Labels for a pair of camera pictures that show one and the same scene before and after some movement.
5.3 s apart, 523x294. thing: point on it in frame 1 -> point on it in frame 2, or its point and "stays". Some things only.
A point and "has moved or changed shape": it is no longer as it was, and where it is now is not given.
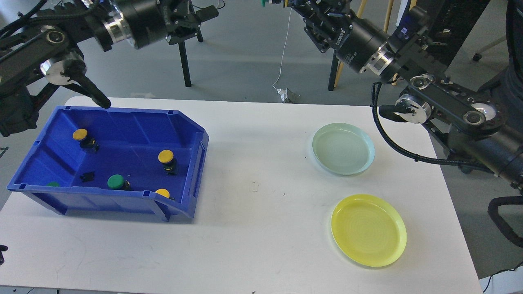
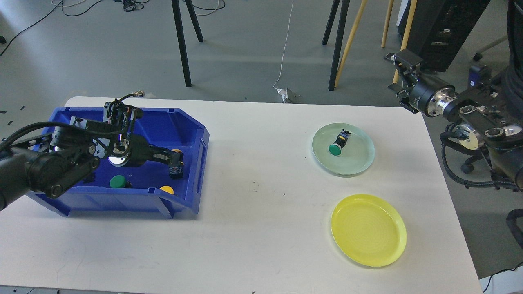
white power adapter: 284,93 stays
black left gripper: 146,22 -> 135,151
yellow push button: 170,163 has moved or changed shape
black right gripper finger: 311,10 -> 404,58
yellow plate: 367,230 stays
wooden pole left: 360,9 stays
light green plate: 343,148 stays
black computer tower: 450,22 stays
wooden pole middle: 387,16 stays
